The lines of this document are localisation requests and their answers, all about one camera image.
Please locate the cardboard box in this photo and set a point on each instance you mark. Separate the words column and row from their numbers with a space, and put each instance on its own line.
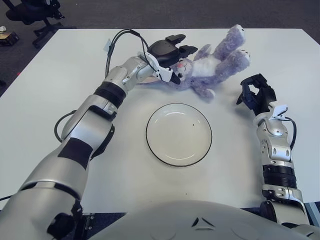
column 10, row 37

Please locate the white paper scrap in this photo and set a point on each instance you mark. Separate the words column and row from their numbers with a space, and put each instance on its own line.
column 2, row 28

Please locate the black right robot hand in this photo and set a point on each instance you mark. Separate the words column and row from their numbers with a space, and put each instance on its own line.
column 265, row 97

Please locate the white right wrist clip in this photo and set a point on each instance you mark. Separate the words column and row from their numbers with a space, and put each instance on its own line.
column 278, row 110

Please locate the black office chair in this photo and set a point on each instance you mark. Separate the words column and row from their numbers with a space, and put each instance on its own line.
column 22, row 12

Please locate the white plate with black rim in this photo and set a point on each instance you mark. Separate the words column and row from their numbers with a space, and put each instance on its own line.
column 178, row 135

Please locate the grey robot torso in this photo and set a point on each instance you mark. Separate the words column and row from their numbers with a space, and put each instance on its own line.
column 200, row 225

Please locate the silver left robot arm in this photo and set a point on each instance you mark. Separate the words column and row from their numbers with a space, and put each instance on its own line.
column 82, row 130

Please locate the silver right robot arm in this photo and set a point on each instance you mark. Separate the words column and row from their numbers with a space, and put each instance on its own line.
column 275, row 152

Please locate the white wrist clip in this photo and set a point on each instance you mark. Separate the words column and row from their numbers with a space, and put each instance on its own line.
column 163, row 72
column 278, row 110

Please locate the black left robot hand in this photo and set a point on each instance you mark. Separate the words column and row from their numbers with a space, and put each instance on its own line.
column 162, row 52

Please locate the purple plush bunny doll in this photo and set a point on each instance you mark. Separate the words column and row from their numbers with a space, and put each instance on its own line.
column 207, row 75

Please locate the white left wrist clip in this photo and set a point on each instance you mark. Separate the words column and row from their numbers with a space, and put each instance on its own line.
column 163, row 72

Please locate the grey table leg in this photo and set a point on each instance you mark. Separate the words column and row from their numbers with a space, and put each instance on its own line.
column 315, row 212

